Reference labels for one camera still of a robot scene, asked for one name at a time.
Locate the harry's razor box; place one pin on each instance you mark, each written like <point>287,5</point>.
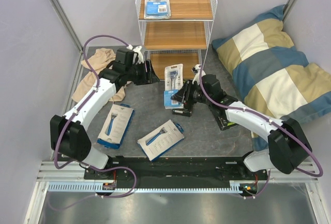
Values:
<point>116,126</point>
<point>160,140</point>

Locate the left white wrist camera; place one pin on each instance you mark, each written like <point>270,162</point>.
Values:
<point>139,51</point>

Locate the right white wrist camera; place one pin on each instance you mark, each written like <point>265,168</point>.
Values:
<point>196,71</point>

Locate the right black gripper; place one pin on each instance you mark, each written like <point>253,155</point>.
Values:
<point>183,94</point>

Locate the blue Gillette razor blister pack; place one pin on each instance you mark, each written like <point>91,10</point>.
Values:
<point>157,9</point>

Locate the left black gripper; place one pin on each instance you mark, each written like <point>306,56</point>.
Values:
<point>149,77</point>

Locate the beige crumpled cloth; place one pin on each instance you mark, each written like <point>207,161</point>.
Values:
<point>99,61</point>

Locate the white wire wooden shelf unit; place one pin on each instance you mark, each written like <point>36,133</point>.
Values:
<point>182,39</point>

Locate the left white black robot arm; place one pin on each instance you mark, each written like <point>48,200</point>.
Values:
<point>68,132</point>

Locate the blue beige checkered pillow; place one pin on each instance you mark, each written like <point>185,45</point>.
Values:
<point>270,74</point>

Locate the Gillette razor white card pack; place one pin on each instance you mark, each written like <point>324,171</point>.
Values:
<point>173,81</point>

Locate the black green Gillette razor box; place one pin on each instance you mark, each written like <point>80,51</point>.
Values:
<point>183,111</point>

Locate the aluminium frame rail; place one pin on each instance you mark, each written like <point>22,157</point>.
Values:
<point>66,23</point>

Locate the black green razor box portrait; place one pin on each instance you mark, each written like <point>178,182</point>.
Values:
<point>221,118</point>

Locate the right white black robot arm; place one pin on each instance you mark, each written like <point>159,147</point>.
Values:
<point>287,147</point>

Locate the light blue slotted cable duct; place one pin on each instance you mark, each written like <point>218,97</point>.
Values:
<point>94,187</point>

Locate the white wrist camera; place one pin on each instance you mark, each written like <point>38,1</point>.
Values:
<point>196,71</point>
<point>139,51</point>

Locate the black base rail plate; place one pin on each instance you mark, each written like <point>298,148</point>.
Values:
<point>177,171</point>

